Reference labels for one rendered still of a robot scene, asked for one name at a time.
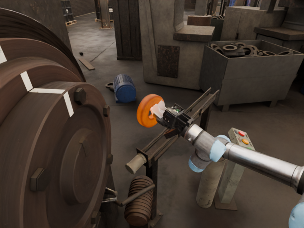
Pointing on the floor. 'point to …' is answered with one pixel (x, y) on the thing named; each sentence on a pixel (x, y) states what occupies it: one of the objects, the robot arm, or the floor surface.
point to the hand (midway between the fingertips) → (151, 107)
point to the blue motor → (124, 88)
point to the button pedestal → (230, 176)
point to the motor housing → (139, 203)
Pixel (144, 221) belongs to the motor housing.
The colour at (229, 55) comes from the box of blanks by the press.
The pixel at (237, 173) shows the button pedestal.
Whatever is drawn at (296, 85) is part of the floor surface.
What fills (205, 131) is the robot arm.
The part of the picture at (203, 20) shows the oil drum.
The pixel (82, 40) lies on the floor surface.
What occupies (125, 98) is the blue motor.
